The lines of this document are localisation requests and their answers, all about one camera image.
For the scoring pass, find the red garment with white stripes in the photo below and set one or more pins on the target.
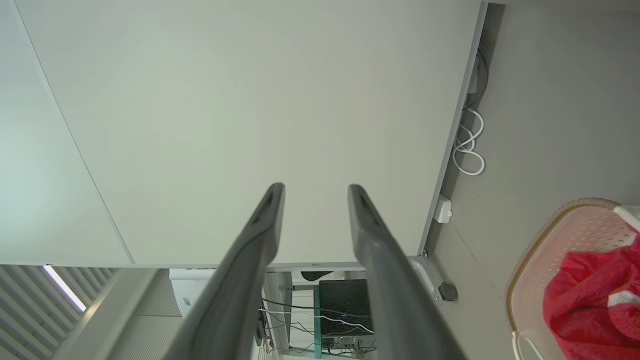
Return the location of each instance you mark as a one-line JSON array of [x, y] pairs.
[[580, 300]]

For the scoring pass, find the ceiling light strip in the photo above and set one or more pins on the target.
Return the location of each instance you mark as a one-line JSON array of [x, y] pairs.
[[62, 287]]

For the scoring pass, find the white appliance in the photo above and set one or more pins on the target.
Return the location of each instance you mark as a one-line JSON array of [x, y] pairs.
[[187, 290]]

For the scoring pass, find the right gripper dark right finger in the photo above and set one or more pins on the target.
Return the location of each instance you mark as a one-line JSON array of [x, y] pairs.
[[395, 290]]

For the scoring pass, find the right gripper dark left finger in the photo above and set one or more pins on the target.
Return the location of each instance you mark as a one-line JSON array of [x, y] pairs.
[[240, 280]]

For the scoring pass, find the black round caster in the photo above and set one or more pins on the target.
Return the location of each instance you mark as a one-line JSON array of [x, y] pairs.
[[448, 291]]

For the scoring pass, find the cream perforated laundry basket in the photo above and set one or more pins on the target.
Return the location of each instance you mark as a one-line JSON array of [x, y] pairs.
[[550, 260]]

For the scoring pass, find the small white plastic box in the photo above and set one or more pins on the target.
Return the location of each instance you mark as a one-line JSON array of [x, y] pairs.
[[443, 210]]

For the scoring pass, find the white partition panel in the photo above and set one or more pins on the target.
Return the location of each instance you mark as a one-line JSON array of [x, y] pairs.
[[250, 100], [40, 190]]

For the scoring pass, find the white partition foot bracket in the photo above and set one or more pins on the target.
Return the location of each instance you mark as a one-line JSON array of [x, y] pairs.
[[425, 275]]

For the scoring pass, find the teal metal post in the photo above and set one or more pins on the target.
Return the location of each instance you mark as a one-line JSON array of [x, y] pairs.
[[317, 325]]

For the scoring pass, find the black computer box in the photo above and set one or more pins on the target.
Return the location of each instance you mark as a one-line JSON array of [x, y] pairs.
[[345, 305]]

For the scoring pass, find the grey desk leg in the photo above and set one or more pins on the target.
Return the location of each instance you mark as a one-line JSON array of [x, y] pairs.
[[279, 300]]

